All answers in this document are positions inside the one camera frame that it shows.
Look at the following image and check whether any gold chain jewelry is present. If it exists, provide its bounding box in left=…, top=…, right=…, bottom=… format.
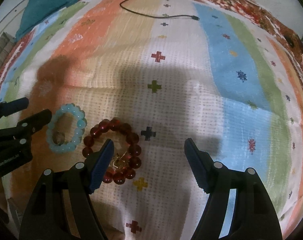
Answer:
left=110, top=152, right=130, bottom=172

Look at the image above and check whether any striped colourful cloth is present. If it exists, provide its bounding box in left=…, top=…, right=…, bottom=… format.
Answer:
left=0, top=0, right=303, bottom=239

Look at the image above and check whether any black charging cable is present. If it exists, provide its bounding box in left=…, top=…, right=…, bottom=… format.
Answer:
left=100, top=0, right=201, bottom=22

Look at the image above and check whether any light blue bead bracelet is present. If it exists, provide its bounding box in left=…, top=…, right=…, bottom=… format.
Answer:
left=46, top=103, right=87, bottom=154

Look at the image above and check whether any teal pillow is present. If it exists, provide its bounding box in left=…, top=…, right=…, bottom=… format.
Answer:
left=15, top=0, right=78, bottom=40

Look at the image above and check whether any red bead bracelet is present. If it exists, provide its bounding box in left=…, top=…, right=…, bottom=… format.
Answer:
left=81, top=118, right=143, bottom=185

